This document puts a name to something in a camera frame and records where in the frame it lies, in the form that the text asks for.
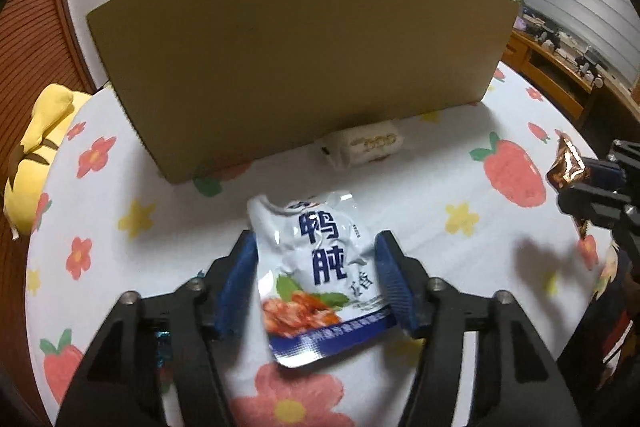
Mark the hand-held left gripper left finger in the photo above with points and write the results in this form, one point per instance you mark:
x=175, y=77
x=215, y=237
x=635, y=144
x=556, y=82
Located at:
x=240, y=287

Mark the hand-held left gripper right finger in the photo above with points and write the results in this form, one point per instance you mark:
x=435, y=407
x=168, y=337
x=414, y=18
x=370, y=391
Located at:
x=395, y=282

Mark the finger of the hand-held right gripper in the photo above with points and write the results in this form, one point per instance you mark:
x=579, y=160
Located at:
x=595, y=204
x=607, y=172

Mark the copper foil snack wrapper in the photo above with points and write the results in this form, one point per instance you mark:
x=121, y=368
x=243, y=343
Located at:
x=565, y=164

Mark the white and blue snack pouch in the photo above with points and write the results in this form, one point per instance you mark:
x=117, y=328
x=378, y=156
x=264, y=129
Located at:
x=315, y=272

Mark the brown cardboard box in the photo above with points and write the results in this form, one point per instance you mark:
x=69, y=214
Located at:
x=300, y=57

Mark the dark patterned clothing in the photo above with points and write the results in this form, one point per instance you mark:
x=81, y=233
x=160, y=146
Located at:
x=612, y=317

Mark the teal foil candy wrapper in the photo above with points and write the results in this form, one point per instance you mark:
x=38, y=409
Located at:
x=162, y=349

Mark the wooden desk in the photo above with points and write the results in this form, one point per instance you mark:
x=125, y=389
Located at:
x=550, y=72

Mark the strawberry and flower printed cloth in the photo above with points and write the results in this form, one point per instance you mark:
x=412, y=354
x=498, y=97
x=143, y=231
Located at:
x=425, y=167

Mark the small white cake packet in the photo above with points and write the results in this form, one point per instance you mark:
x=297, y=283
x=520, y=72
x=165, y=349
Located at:
x=367, y=144

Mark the yellow plush toy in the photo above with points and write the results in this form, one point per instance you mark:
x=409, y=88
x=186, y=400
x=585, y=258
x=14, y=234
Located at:
x=40, y=147

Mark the brown slatted wooden door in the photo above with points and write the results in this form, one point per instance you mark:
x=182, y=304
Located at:
x=40, y=32

